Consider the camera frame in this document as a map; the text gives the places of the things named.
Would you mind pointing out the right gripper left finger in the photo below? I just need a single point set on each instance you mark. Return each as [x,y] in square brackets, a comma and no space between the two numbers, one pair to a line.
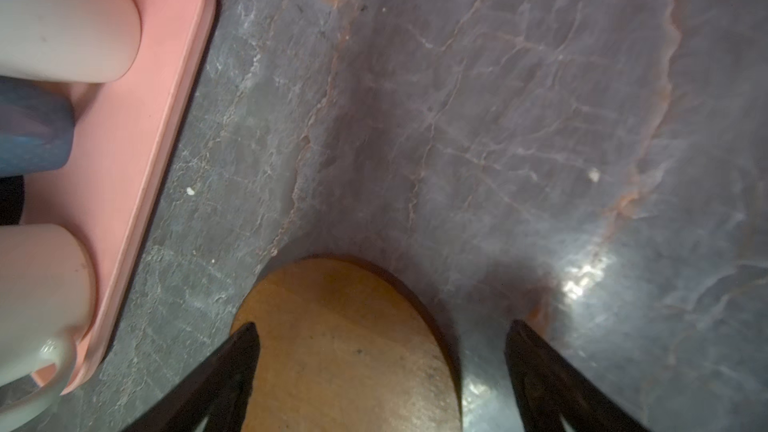
[215,395]

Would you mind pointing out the black mug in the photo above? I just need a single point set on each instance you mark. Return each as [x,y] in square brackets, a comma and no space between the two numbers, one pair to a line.
[11,200]

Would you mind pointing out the white mug right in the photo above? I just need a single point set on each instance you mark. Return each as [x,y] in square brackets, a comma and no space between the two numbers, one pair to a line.
[92,41]

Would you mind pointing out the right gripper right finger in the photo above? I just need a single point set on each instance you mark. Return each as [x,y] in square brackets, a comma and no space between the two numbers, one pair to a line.
[551,394]

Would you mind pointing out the red inside white mug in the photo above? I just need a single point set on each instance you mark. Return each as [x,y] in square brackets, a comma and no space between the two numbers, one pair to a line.
[48,294]

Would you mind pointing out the blue mug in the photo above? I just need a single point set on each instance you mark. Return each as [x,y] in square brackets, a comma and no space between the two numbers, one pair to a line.
[37,128]

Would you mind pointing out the brown wooden round coaster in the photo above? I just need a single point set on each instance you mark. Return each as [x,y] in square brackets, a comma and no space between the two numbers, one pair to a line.
[343,347]

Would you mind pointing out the pink tray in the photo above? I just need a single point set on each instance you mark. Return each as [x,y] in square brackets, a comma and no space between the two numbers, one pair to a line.
[124,135]

